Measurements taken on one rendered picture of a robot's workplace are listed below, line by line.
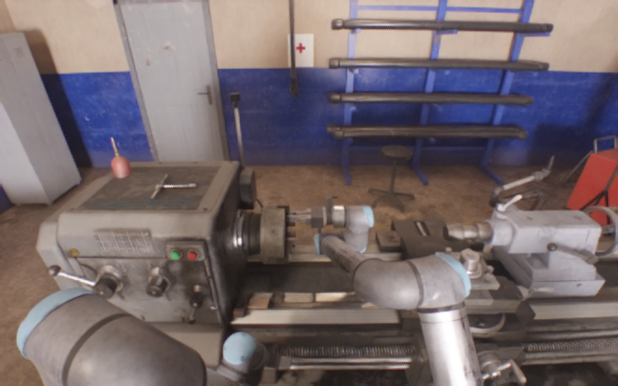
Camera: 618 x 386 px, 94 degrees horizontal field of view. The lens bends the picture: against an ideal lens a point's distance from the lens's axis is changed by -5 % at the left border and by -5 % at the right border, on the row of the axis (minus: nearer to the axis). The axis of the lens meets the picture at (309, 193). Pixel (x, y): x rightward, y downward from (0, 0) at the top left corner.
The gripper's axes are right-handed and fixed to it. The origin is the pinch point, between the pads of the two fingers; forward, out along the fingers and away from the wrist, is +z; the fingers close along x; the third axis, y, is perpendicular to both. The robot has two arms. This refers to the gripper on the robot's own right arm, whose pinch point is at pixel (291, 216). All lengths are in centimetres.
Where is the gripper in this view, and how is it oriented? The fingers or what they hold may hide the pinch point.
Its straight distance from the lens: 127.6
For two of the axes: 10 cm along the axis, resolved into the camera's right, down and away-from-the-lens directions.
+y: 0.0, 9.4, 3.3
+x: 0.0, -3.3, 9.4
